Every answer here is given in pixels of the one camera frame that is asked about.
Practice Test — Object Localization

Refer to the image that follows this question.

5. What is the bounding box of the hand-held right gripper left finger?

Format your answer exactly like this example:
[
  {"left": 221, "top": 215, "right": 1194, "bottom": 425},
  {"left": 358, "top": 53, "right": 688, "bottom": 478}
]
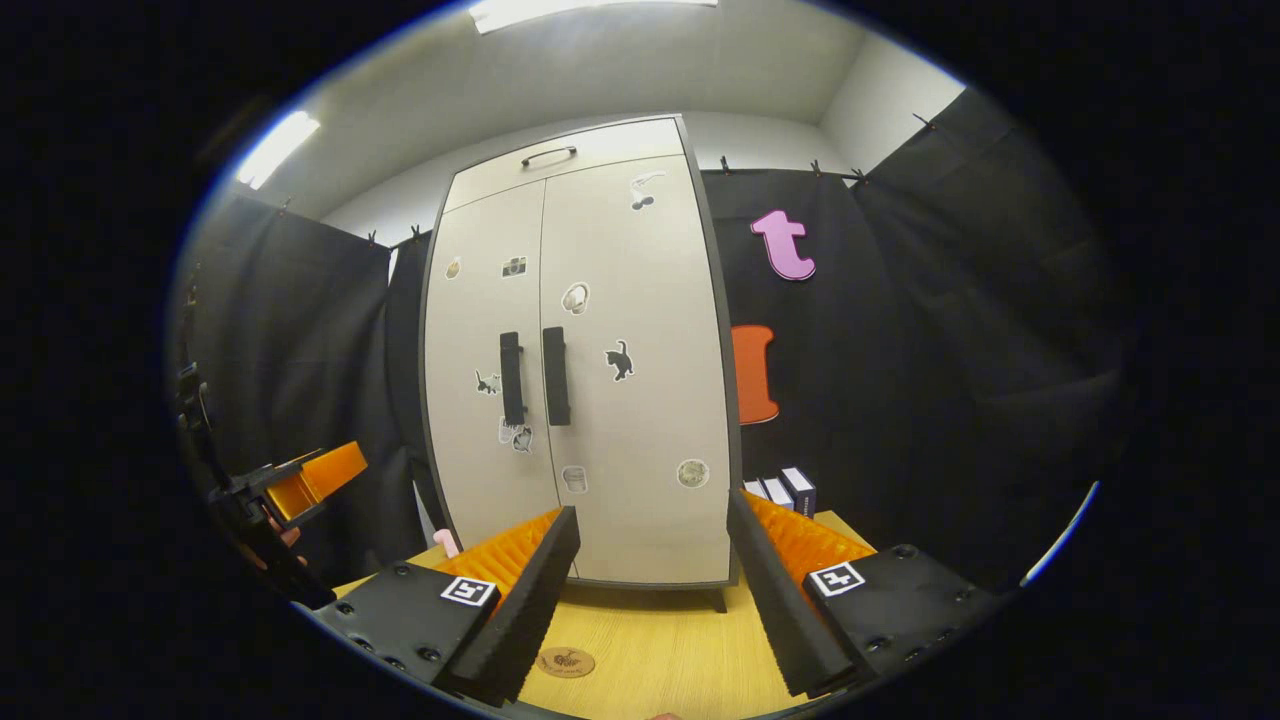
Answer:
[{"left": 312, "top": 505, "right": 581, "bottom": 709}]

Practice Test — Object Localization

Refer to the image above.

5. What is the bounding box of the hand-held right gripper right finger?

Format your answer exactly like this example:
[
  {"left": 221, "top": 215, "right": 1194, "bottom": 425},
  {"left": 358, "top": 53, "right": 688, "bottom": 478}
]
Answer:
[{"left": 722, "top": 488, "right": 1001, "bottom": 706}]

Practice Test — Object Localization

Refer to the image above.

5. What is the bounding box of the white cabinet door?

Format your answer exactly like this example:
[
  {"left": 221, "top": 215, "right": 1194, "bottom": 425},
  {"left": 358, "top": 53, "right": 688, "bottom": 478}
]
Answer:
[
  {"left": 540, "top": 153, "right": 736, "bottom": 586},
  {"left": 424, "top": 180, "right": 563, "bottom": 551}
]

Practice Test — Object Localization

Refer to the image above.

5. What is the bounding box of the black door handle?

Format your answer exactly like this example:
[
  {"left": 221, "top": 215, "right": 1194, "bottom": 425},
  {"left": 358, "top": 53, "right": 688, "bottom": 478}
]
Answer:
[
  {"left": 499, "top": 331, "right": 527, "bottom": 428},
  {"left": 542, "top": 326, "right": 572, "bottom": 428}
]

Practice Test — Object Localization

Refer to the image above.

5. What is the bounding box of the grey white cabinet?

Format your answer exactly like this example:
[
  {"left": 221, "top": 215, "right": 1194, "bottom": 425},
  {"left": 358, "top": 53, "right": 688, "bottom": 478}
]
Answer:
[{"left": 418, "top": 113, "right": 743, "bottom": 613}]

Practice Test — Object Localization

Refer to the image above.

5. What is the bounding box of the round wooden coaster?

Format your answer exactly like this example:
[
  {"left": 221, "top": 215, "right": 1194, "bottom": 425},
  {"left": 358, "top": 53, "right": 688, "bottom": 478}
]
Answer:
[{"left": 536, "top": 646, "right": 597, "bottom": 680}]

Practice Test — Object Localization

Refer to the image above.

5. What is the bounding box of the black backdrop cloth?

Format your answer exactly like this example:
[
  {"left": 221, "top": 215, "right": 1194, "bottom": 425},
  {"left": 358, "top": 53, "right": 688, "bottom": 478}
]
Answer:
[{"left": 172, "top": 88, "right": 1126, "bottom": 601}]

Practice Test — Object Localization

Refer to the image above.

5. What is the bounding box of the ceiling light panel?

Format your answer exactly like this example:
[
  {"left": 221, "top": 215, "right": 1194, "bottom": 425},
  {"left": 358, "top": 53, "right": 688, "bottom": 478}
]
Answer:
[{"left": 236, "top": 109, "right": 322, "bottom": 191}]

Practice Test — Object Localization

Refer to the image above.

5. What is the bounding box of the white drawer front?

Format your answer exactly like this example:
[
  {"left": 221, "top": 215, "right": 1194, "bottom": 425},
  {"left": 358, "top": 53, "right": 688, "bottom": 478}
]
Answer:
[{"left": 443, "top": 117, "right": 689, "bottom": 213}]

